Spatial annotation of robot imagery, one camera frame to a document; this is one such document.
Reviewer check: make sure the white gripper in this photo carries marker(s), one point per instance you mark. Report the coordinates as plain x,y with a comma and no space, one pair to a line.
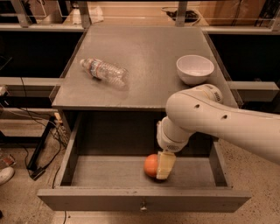
170,143

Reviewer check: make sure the orange fruit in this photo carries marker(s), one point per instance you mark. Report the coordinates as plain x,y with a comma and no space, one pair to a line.
150,166

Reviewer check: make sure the grey top drawer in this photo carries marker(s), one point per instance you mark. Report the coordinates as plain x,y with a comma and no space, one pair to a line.
103,169

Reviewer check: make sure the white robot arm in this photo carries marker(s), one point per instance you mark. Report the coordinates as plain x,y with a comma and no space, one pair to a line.
201,109

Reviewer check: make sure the small metal drawer knob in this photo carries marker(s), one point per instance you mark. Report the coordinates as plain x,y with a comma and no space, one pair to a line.
143,207

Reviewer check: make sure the grey cabinet with counter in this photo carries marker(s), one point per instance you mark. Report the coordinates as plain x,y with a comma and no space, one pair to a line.
149,54

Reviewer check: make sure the white ceramic bowl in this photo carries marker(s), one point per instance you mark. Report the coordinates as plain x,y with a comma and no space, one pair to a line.
194,69

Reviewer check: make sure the clear plastic water bottle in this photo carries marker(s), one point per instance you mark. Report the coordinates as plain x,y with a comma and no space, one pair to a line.
107,72

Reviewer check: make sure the black metal stand leg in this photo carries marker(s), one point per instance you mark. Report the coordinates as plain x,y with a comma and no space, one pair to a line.
37,172

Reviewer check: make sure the white shoe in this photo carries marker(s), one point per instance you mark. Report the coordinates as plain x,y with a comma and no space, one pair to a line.
6,174

